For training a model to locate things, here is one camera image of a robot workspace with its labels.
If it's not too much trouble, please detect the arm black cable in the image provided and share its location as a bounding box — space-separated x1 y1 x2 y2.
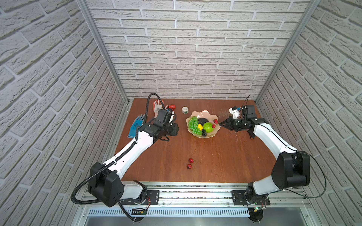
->
243 94 327 199
70 92 177 222

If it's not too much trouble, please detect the aluminium corner post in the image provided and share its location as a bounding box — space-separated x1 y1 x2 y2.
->
255 0 321 104
77 0 129 104

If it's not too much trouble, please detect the aluminium corner post left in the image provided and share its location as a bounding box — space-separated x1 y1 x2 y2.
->
77 0 129 104

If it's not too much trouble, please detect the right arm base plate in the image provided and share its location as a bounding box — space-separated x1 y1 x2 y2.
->
231 190 271 206

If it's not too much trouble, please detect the pink wavy fruit bowl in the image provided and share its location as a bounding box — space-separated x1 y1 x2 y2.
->
186 110 221 138

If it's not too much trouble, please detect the green custard apple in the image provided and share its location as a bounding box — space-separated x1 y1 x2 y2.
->
203 122 214 133

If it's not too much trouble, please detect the aluminium corner post right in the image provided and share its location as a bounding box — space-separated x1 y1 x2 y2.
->
255 0 321 104

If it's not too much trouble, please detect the white tape roll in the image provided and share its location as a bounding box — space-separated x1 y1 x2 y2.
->
182 106 189 114

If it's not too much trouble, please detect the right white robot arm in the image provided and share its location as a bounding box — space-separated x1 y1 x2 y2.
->
219 105 310 198

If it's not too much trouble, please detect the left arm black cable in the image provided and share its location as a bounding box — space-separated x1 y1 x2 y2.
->
70 92 177 222

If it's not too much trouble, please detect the blue work glove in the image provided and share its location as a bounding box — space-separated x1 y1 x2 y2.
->
127 114 145 138

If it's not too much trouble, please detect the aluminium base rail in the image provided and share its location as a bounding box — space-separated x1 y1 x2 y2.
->
72 182 321 226

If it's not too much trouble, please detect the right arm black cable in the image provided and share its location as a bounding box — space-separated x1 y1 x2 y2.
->
243 94 327 199

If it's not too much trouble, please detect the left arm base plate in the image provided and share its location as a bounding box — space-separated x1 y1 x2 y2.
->
121 190 160 206

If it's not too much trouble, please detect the red white work glove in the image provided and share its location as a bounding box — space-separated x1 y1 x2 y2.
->
153 99 168 118

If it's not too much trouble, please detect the black utility knife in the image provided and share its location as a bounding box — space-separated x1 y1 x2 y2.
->
248 131 255 139

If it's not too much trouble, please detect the green grape bunch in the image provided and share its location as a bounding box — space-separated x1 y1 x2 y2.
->
188 116 202 136

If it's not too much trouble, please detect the dark avocado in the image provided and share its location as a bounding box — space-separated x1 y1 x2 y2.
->
198 118 209 126

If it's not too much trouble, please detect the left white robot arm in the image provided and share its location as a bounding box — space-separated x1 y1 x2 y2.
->
88 110 179 207

